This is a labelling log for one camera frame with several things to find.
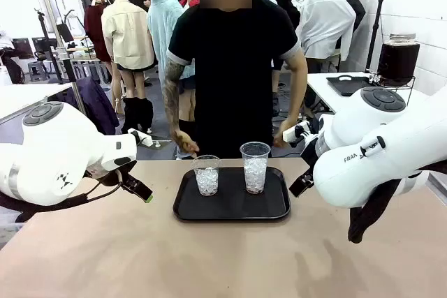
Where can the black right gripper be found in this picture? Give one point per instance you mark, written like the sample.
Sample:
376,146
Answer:
309,155

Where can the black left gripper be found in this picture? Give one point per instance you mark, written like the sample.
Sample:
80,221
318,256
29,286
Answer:
113,176

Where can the tall clear plastic ice cup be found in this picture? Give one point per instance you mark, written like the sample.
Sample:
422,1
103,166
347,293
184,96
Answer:
255,172

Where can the short clear plastic ice cup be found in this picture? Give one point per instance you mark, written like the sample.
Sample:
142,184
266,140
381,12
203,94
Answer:
206,179

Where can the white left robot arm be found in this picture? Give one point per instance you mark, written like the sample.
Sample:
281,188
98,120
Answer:
52,144

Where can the bare left forearm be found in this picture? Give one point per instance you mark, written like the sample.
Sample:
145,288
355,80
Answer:
297,102

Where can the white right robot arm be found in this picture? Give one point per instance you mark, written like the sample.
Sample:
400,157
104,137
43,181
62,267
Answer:
349,179

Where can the glass drink dispenser jar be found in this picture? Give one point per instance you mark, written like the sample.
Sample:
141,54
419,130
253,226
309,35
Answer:
398,59

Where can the person's left hand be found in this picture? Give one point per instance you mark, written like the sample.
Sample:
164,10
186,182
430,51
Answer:
282,134

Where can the person's right hand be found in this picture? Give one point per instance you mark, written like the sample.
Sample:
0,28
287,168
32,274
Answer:
185,144

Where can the large black serving tray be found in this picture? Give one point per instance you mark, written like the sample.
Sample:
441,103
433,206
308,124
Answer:
232,203

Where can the purple jacket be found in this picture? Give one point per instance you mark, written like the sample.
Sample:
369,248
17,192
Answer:
96,109

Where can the white side table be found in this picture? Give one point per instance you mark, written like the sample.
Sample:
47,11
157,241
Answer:
321,88

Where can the small black serving tray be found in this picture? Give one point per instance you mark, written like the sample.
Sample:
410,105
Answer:
345,87

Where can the person in black t-shirt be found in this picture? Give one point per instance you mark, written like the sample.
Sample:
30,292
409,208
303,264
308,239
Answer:
230,67

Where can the white work table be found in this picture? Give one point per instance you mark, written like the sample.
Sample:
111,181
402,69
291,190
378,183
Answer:
24,97

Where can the mannequin in cream shirt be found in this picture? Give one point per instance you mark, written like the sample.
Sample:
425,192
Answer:
127,36

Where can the grey metal stool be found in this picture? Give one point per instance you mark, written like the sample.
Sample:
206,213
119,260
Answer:
36,71

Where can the black stand with clamp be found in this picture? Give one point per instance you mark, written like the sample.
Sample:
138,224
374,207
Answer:
52,57

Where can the mannequin in white shirt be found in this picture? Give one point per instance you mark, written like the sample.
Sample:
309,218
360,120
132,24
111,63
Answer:
324,26

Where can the mannequin in maroon shirt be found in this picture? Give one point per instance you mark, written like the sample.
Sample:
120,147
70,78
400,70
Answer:
97,33

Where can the mannequin in light blue fleece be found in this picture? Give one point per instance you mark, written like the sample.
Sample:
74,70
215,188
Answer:
162,26

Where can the tall black tripod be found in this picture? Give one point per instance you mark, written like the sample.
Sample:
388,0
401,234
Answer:
375,33

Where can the slanted metal pole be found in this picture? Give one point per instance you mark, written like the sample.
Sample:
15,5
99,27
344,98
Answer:
57,29

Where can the mannequin in black jacket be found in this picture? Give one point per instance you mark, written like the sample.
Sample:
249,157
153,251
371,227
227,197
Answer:
354,8

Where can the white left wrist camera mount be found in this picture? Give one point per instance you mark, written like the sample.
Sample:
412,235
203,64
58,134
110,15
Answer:
143,138

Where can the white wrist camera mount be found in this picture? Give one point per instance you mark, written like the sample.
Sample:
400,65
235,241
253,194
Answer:
143,138
297,132

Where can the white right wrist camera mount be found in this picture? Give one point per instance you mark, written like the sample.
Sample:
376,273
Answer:
297,132

